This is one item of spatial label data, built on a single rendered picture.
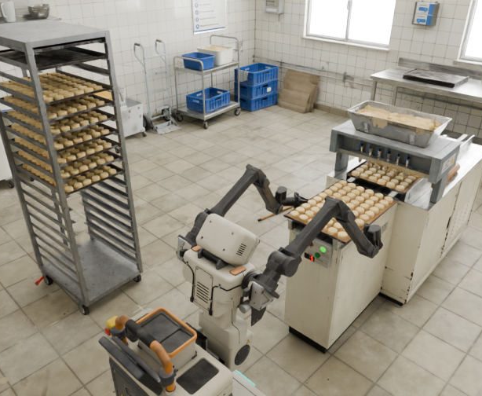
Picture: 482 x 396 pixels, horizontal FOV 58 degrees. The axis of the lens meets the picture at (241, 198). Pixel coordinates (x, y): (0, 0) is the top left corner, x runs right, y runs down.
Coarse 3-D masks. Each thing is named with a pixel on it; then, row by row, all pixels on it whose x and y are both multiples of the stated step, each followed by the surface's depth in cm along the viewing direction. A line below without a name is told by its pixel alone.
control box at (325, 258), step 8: (296, 232) 244; (320, 240) 237; (312, 248) 240; (328, 248) 232; (304, 256) 247; (312, 256) 242; (320, 256) 238; (328, 256) 234; (320, 264) 240; (328, 264) 237
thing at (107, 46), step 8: (104, 48) 247; (112, 56) 249; (112, 64) 251; (112, 72) 253; (112, 80) 254; (112, 96) 260; (120, 112) 266; (120, 120) 267; (120, 128) 269; (120, 136) 271; (120, 152) 278; (128, 168) 284; (128, 176) 286; (128, 184) 288; (128, 192) 291; (128, 200) 295; (136, 224) 305; (136, 232) 308; (136, 240) 310; (136, 248) 313; (136, 256) 318
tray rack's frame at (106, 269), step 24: (24, 24) 260; (48, 24) 260; (72, 24) 260; (24, 72) 276; (0, 120) 272; (24, 216) 307; (96, 240) 356; (48, 264) 330; (72, 264) 330; (96, 264) 330; (120, 264) 330; (72, 288) 306; (96, 288) 306
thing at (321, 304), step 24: (384, 216) 264; (384, 240) 280; (312, 264) 249; (336, 264) 237; (360, 264) 261; (384, 264) 297; (288, 288) 271; (312, 288) 256; (336, 288) 245; (360, 288) 276; (288, 312) 280; (312, 312) 264; (336, 312) 257; (360, 312) 294; (312, 336) 273; (336, 336) 272
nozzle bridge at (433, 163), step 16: (336, 128) 290; (352, 128) 290; (336, 144) 291; (352, 144) 292; (368, 144) 284; (384, 144) 267; (400, 144) 266; (432, 144) 266; (448, 144) 267; (336, 160) 308; (368, 160) 283; (384, 160) 277; (400, 160) 273; (416, 160) 266; (432, 160) 251; (448, 160) 259; (432, 176) 255; (432, 192) 269
